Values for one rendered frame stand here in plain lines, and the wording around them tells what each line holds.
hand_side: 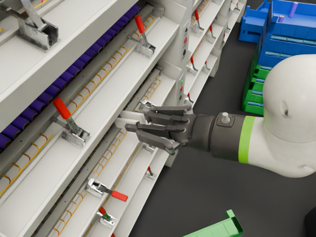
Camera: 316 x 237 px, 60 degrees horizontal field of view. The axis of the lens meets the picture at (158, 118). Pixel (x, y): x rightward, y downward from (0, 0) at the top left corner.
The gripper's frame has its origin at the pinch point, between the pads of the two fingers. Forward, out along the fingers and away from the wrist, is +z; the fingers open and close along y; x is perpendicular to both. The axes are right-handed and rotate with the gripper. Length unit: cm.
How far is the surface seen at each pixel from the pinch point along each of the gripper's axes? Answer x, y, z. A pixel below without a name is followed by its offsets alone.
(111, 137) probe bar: 3.6, 3.3, 4.8
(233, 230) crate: 49, -2, -22
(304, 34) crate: 22, -78, -34
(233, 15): 46, -145, 10
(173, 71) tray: 5.5, -26.9, 0.4
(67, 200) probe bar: 3.4, 21.1, 5.1
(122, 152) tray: 7.8, 4.0, 2.5
